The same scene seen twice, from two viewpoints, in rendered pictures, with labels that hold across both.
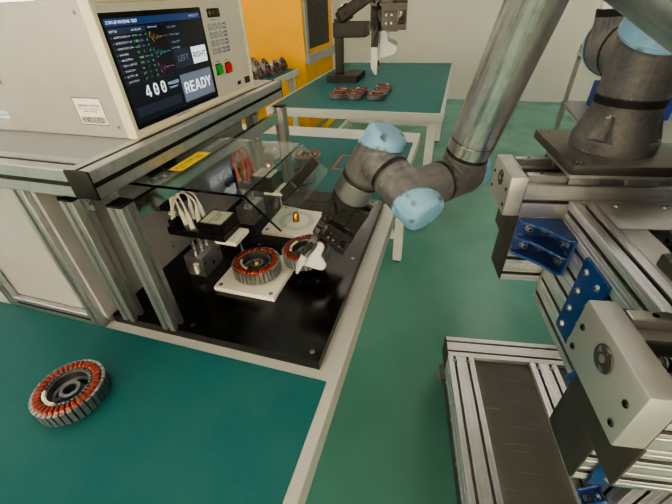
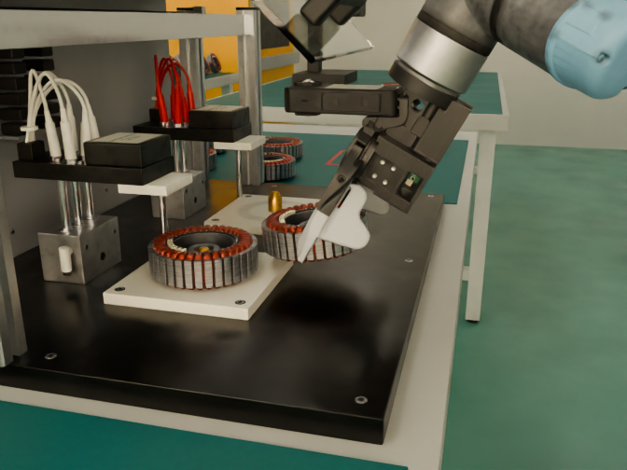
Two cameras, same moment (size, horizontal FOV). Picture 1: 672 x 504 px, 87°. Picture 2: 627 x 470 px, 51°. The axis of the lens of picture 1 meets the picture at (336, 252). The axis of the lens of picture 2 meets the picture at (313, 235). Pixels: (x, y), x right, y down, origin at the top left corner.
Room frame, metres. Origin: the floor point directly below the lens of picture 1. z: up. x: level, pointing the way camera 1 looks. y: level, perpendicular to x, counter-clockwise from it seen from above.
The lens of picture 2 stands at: (0.02, 0.11, 1.03)
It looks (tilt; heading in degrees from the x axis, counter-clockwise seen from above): 18 degrees down; 356
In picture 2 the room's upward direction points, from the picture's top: straight up
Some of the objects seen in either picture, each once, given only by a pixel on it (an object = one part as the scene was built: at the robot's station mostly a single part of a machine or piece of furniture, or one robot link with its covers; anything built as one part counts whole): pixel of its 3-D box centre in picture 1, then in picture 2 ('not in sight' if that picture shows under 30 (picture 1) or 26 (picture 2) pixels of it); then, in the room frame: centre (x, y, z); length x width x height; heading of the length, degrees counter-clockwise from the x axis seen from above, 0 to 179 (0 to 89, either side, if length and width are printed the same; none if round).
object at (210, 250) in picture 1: (204, 257); (81, 246); (0.70, 0.32, 0.80); 0.08 x 0.05 x 0.06; 162
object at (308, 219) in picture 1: (296, 222); (275, 214); (0.89, 0.11, 0.78); 0.15 x 0.15 x 0.01; 72
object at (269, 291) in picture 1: (258, 273); (205, 277); (0.66, 0.19, 0.78); 0.15 x 0.15 x 0.01; 72
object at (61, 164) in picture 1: (137, 116); not in sight; (0.87, 0.45, 1.09); 0.68 x 0.44 x 0.05; 162
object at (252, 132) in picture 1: (225, 150); (155, 26); (0.81, 0.24, 1.03); 0.62 x 0.01 x 0.03; 162
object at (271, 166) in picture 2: not in sight; (266, 166); (1.24, 0.13, 0.77); 0.11 x 0.11 x 0.04
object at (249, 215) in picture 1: (250, 210); (179, 193); (0.93, 0.25, 0.80); 0.08 x 0.05 x 0.06; 162
